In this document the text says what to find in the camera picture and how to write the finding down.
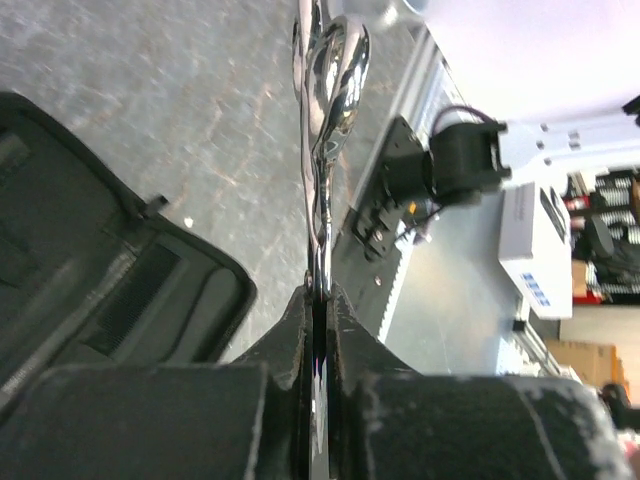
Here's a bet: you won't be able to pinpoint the white box in background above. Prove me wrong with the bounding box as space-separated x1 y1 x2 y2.
498 182 573 320

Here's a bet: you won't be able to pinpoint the black tool case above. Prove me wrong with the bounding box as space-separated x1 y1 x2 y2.
1 91 257 405

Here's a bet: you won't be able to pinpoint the silver scissors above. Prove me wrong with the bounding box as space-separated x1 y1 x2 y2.
292 1 371 479

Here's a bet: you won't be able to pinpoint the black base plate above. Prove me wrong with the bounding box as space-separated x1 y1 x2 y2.
351 116 429 261

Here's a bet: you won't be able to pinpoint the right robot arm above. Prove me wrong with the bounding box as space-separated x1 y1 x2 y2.
428 97 639 200

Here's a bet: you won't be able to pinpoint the grey slotted cable duct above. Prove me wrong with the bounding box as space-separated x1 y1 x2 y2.
374 220 415 343

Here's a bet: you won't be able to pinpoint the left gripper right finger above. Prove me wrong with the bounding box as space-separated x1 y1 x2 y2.
327 287 634 479

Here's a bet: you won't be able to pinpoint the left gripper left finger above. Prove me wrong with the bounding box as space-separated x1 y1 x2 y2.
1 289 311 479

